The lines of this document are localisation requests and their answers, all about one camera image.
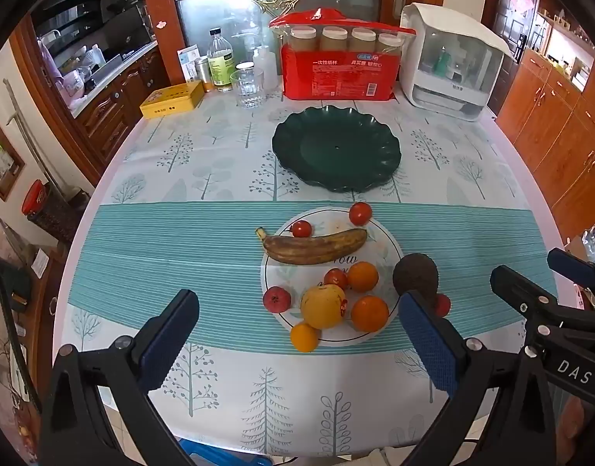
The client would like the cherry tomato near banana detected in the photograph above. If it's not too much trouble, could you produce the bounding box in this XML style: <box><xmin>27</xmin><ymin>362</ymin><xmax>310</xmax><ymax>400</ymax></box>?
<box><xmin>290</xmin><ymin>220</ymin><xmax>313</xmax><ymax>238</ymax></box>

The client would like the red lid bin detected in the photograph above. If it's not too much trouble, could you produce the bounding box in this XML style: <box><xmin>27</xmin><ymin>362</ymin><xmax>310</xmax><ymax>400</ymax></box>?
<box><xmin>21</xmin><ymin>180</ymin><xmax>48</xmax><ymax>216</ymax></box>

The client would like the red fruit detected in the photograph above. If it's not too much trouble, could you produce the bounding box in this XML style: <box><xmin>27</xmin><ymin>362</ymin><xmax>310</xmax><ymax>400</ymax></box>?
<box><xmin>263</xmin><ymin>286</ymin><xmax>292</xmax><ymax>313</ymax></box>
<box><xmin>435</xmin><ymin>294</ymin><xmax>451</xmax><ymax>318</ymax></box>

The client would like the person's right hand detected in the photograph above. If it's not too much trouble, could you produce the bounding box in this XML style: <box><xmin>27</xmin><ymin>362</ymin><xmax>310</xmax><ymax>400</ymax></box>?
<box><xmin>555</xmin><ymin>396</ymin><xmax>588</xmax><ymax>465</ymax></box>

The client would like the orange tangerine back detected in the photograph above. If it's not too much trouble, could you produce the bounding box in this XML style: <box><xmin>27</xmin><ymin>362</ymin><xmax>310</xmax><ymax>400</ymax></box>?
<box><xmin>347</xmin><ymin>261</ymin><xmax>379</xmax><ymax>292</ymax></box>

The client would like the dark brown avocado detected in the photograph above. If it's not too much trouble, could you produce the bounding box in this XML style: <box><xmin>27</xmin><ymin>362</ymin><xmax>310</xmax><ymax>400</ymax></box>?
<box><xmin>392</xmin><ymin>252</ymin><xmax>440</xmax><ymax>308</ymax></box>

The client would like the small metal can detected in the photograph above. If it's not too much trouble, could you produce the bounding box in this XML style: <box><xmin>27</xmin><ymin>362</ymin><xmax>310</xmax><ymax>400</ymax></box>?
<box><xmin>194</xmin><ymin>56</ymin><xmax>214</xmax><ymax>93</ymax></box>

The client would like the small yellow-orange citrus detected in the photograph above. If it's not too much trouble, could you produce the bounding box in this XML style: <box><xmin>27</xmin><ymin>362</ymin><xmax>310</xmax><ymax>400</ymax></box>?
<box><xmin>289</xmin><ymin>322</ymin><xmax>321</xmax><ymax>353</ymax></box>

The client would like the yellow flat box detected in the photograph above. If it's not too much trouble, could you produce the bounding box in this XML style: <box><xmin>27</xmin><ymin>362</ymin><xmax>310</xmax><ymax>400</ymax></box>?
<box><xmin>139</xmin><ymin>80</ymin><xmax>205</xmax><ymax>119</ymax></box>

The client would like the cherry tomato plate edge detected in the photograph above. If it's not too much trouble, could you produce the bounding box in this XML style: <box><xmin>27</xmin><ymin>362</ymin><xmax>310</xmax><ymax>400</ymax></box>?
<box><xmin>348</xmin><ymin>202</ymin><xmax>372</xmax><ymax>226</ymax></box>

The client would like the clear bottle green label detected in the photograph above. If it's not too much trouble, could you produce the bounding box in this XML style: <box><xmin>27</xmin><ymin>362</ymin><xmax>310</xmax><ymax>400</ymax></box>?
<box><xmin>207</xmin><ymin>28</ymin><xmax>235</xmax><ymax>92</ymax></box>

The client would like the brown overripe banana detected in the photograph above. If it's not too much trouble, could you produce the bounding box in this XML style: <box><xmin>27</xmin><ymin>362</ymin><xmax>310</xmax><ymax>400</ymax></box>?
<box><xmin>256</xmin><ymin>227</ymin><xmax>368</xmax><ymax>265</ymax></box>

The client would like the white countertop dish cabinet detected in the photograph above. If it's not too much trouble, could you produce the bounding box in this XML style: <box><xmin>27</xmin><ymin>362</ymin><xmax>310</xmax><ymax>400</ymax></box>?
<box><xmin>400</xmin><ymin>3</ymin><xmax>511</xmax><ymax>121</ymax></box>

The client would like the orange tangerine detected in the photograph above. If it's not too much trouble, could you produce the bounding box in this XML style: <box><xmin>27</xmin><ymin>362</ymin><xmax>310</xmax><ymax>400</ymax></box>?
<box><xmin>350</xmin><ymin>296</ymin><xmax>389</xmax><ymax>332</ymax></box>
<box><xmin>347</xmin><ymin>261</ymin><xmax>379</xmax><ymax>292</ymax></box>

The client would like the white printed round plate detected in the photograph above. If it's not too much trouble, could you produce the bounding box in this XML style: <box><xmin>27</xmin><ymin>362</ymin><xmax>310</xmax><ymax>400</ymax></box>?
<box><xmin>261</xmin><ymin>206</ymin><xmax>403</xmax><ymax>330</ymax></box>

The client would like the orange tangerine front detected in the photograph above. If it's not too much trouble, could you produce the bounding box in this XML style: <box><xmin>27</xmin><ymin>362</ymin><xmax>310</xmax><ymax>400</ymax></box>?
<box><xmin>350</xmin><ymin>296</ymin><xmax>389</xmax><ymax>332</ymax></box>

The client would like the red paper cup package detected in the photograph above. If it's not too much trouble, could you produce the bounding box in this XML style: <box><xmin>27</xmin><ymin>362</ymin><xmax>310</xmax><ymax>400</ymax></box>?
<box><xmin>269</xmin><ymin>7</ymin><xmax>416</xmax><ymax>101</ymax></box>

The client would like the cherry tomato plate middle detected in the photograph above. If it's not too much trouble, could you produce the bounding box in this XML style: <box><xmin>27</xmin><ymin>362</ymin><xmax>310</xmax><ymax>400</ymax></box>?
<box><xmin>324</xmin><ymin>268</ymin><xmax>349</xmax><ymax>290</ymax></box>

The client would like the large yellow apple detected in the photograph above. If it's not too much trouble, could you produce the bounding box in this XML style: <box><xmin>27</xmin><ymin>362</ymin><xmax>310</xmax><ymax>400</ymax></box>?
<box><xmin>301</xmin><ymin>284</ymin><xmax>347</xmax><ymax>330</ymax></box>

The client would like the white plastic bottle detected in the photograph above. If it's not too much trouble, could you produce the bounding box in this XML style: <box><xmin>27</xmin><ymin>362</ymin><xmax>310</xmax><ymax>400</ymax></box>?
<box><xmin>253</xmin><ymin>45</ymin><xmax>280</xmax><ymax>92</ymax></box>

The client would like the tree print tablecloth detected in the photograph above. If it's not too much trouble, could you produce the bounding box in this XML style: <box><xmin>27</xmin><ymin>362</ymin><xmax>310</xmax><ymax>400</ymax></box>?
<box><xmin>54</xmin><ymin>94</ymin><xmax>577</xmax><ymax>457</ymax></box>

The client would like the clear drinking glass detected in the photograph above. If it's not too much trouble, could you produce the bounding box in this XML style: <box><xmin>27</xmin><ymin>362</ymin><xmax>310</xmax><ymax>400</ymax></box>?
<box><xmin>230</xmin><ymin>68</ymin><xmax>266</xmax><ymax>108</ymax></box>

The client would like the dark green scalloped plate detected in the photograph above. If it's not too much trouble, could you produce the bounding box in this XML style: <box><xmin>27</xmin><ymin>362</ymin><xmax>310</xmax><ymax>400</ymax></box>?
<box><xmin>272</xmin><ymin>106</ymin><xmax>402</xmax><ymax>193</ymax></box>

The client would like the white blue carton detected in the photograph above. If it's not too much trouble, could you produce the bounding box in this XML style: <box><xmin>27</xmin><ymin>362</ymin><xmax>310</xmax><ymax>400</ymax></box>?
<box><xmin>177</xmin><ymin>44</ymin><xmax>201</xmax><ymax>83</ymax></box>

